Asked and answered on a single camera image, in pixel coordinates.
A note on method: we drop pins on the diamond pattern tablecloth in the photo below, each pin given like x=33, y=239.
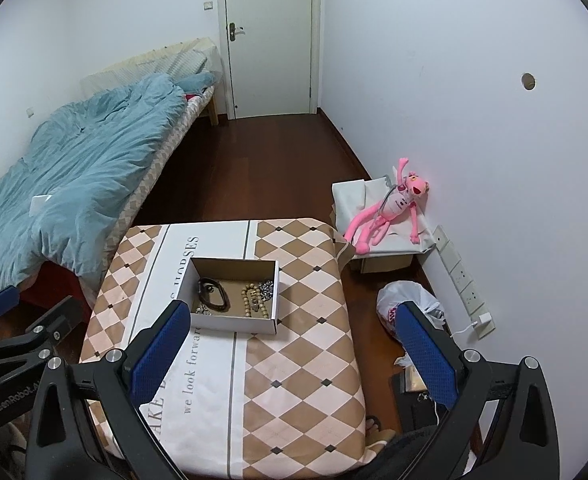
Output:
x=238, y=406

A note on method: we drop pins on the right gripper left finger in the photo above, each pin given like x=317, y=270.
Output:
x=152, y=351

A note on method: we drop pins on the white covered side box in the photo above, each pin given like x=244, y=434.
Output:
x=395, y=252

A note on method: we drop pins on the pink panther plush toy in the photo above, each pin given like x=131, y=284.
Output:
x=369, y=227

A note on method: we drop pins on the bed mattress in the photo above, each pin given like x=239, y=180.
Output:
x=195, y=107

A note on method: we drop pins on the white charger plug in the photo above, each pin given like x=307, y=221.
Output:
x=482, y=325

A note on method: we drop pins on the white door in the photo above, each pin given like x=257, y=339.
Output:
x=271, y=53

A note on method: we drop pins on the striped pillow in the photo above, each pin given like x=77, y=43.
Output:
x=177, y=61

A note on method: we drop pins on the blue duvet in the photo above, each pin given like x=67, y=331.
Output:
x=60, y=201

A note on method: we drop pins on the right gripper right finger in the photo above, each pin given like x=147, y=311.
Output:
x=432, y=351

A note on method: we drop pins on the white cardboard jewelry box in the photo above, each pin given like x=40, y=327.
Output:
x=241, y=292

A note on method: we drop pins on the white power strip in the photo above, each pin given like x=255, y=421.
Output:
x=472, y=301

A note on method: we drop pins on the small silver jewelry piece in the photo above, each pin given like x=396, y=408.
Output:
x=203, y=310

